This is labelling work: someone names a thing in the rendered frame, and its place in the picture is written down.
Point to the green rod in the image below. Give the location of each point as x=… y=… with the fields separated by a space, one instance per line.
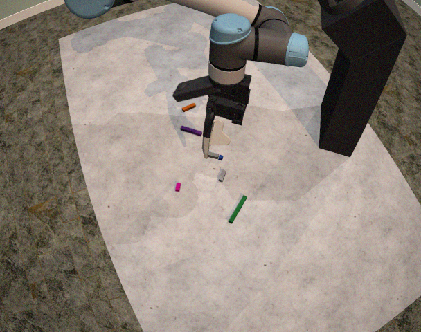
x=231 y=220

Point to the purple rod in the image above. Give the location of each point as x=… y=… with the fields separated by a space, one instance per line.
x=192 y=131

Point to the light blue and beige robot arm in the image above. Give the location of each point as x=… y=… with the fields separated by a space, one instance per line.
x=236 y=35

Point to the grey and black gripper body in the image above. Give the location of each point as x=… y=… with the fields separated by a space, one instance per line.
x=229 y=102

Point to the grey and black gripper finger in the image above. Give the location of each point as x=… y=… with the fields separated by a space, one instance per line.
x=210 y=137

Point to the orange rod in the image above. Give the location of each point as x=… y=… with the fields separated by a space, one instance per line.
x=190 y=106

